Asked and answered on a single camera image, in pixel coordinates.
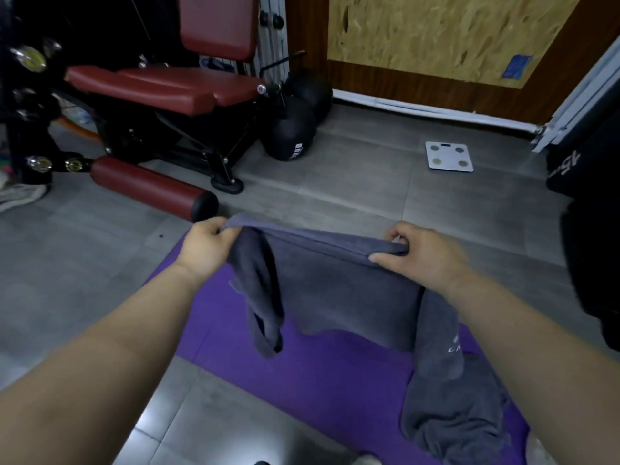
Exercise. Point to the person's left hand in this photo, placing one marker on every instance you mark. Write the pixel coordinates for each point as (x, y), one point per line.
(203, 251)

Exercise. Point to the person's right hand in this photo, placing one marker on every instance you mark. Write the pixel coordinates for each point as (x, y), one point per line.
(431, 261)

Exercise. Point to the dark grey tagged towel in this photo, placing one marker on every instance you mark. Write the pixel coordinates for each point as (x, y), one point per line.
(339, 285)

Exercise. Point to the person's left forearm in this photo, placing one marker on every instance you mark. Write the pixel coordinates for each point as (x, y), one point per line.
(87, 382)

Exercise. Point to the person's right forearm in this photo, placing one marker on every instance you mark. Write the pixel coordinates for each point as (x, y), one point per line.
(542, 368)

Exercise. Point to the black equipment foot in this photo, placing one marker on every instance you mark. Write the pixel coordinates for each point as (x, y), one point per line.
(227, 184)

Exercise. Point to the red padded gym roller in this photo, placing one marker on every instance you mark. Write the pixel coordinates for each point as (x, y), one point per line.
(145, 186)

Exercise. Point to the white bathroom scale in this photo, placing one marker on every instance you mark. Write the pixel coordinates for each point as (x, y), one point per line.
(449, 156)

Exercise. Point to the black medicine ball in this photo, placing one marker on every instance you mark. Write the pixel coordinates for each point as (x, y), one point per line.
(312, 89)
(290, 130)

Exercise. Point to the purple yoga mat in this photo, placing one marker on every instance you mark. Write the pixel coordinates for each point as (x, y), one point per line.
(315, 382)

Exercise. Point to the red bench seat pad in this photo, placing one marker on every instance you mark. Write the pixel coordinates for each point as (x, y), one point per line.
(160, 89)

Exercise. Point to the white sneaker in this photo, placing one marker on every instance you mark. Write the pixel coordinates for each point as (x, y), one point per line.
(22, 196)

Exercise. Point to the blue label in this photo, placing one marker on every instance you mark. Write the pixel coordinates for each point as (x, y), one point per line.
(517, 66)

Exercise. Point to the red bench backrest pad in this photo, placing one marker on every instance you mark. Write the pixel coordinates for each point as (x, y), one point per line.
(220, 24)

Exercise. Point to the red padded gym machine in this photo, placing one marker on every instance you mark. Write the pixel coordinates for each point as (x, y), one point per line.
(39, 67)

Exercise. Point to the white vertical frame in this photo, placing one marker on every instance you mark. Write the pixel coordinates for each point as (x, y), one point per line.
(586, 91)

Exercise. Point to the beige wall board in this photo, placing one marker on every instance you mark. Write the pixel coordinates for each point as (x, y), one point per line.
(436, 28)

